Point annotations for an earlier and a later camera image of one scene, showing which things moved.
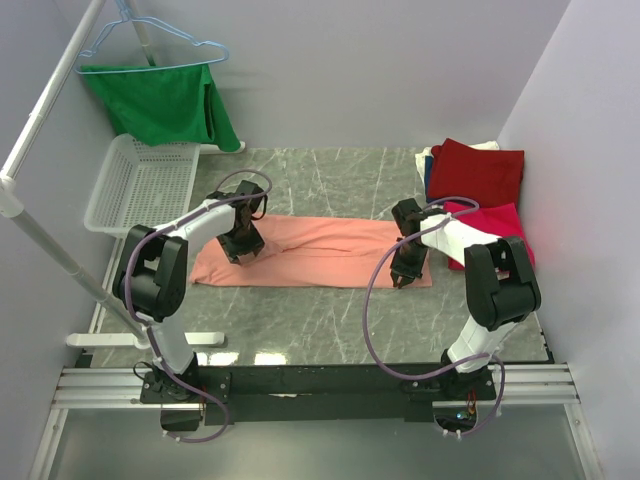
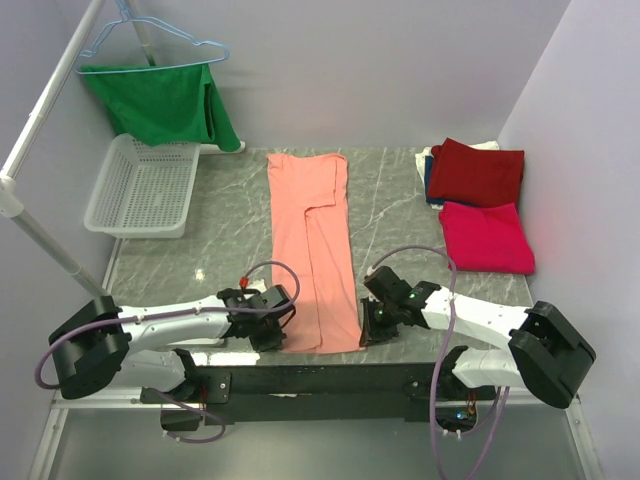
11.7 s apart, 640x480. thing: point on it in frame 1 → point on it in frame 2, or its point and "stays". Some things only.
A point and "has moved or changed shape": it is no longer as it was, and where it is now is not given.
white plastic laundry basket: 140,185 stays
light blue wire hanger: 125,13 stays
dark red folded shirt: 489,177 stays
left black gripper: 255,244 → 271,342
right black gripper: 407,272 → 372,332
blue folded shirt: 427,168 stays
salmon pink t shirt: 310,252 has moved or changed shape
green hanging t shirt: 164,104 stays
